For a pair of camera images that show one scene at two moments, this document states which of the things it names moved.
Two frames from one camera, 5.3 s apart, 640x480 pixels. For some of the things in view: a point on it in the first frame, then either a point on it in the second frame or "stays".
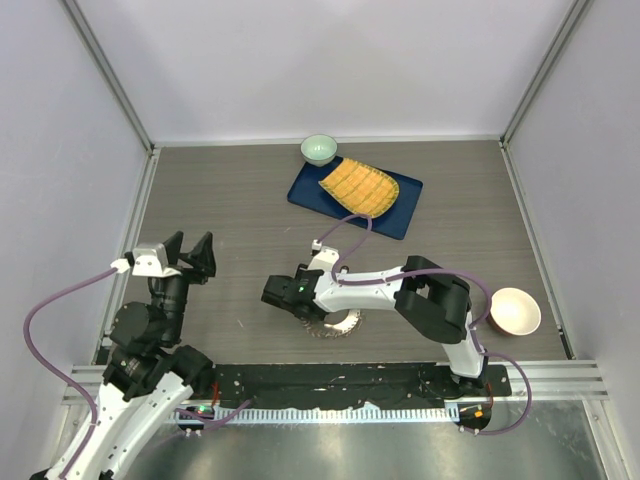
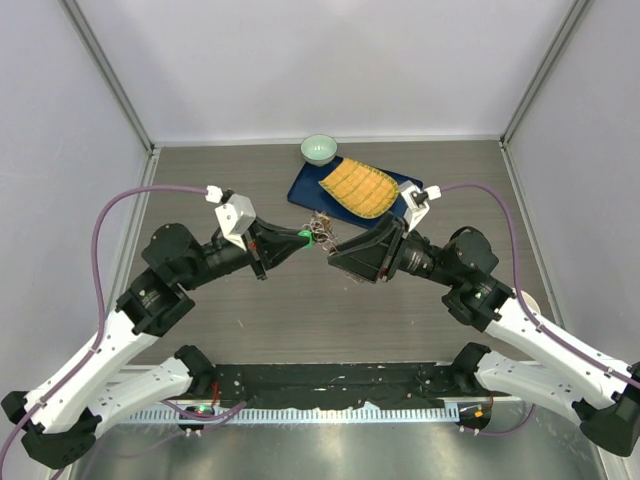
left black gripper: x=202 y=256 -> x=271 y=244
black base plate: x=382 y=385 stays
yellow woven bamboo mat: x=360 y=188 stays
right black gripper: x=301 y=271 -> x=365 y=253
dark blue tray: x=306 y=191 stays
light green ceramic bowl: x=319 y=149 stays
